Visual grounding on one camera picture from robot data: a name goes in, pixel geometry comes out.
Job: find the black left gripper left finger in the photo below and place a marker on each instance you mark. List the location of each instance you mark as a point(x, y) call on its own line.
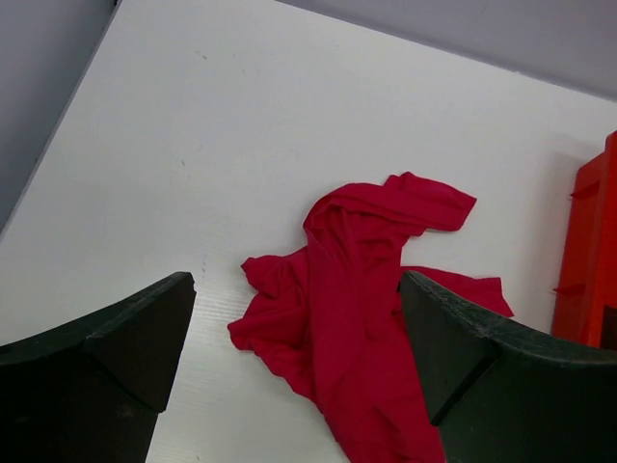
point(91, 390)

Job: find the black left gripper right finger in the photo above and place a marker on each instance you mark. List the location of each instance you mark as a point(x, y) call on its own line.
point(499, 391)

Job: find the red t-shirt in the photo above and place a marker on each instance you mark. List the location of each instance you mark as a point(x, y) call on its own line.
point(328, 319)

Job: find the red plastic bin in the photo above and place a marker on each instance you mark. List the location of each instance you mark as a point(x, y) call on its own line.
point(585, 304)

